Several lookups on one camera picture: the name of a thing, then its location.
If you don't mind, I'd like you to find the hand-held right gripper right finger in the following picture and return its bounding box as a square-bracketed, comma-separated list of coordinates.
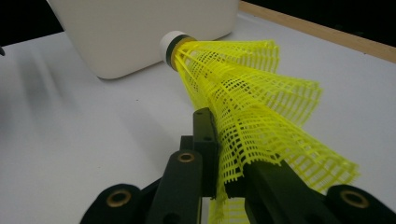
[224, 159, 342, 224]

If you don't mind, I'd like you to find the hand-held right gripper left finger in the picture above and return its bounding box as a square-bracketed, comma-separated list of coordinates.
[179, 106, 220, 199]

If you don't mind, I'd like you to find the yellow shuttlecock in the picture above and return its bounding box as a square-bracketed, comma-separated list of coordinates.
[199, 69, 324, 132]
[159, 30, 281, 108]
[207, 102, 361, 224]

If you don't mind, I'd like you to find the white plastic storage bin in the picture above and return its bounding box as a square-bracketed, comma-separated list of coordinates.
[46, 0, 241, 80]

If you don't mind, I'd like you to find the white table mat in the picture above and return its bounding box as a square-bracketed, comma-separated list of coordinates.
[0, 12, 396, 224]

